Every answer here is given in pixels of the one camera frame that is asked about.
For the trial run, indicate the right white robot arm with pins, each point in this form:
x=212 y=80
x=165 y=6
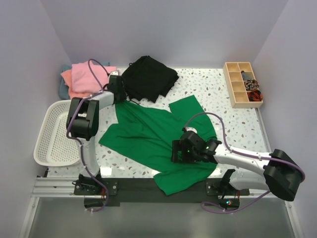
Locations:
x=275 y=172

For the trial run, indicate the pink folded t shirt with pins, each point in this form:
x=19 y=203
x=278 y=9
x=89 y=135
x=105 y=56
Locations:
x=83 y=80

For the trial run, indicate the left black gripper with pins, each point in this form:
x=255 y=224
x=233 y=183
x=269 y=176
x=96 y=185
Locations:
x=123 y=96

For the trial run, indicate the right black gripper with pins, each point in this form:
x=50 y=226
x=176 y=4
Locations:
x=178 y=148

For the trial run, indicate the green t shirt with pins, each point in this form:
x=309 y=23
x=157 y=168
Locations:
x=145 y=135

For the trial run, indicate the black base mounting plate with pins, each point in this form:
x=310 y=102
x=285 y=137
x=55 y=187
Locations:
x=88 y=202

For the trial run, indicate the black folded garment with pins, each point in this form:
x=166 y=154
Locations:
x=148 y=78

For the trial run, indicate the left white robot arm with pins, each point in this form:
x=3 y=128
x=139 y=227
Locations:
x=83 y=121

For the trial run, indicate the black white patterned sock roll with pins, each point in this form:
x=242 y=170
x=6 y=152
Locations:
x=251 y=85

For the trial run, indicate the grey rolled sock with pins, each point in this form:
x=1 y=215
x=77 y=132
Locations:
x=247 y=75

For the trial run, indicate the orange black sock roll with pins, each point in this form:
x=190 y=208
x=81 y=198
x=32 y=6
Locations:
x=255 y=96

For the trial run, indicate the white perforated laundry basket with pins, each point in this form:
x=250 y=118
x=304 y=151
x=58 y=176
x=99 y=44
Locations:
x=53 y=148

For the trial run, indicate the salmon folded t shirt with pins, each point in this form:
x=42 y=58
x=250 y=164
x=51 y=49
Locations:
x=66 y=77

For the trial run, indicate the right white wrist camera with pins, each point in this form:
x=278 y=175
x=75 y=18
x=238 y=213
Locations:
x=191 y=129

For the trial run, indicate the wooden compartment organizer box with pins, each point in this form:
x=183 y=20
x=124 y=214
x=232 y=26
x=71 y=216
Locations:
x=235 y=84

